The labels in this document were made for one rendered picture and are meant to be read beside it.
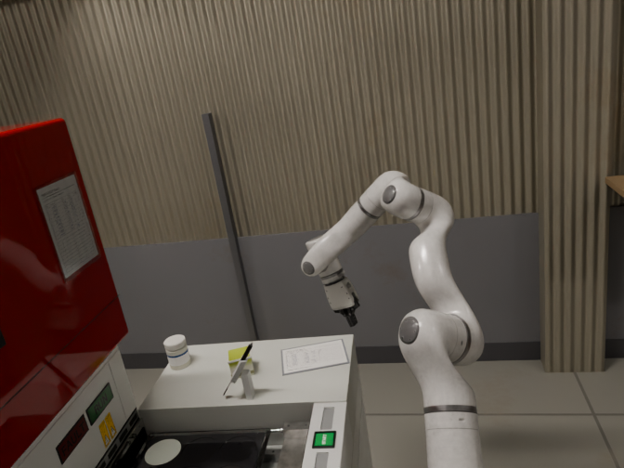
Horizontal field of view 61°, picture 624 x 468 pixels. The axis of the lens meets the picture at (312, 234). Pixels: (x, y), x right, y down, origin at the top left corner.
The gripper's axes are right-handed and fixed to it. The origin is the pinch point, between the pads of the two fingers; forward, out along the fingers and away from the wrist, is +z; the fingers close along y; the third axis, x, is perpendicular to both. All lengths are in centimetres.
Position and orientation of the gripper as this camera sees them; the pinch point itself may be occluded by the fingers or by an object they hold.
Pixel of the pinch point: (351, 319)
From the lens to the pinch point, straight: 188.1
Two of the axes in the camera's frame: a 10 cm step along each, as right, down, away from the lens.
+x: -5.2, 3.1, -7.9
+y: -7.5, 2.7, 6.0
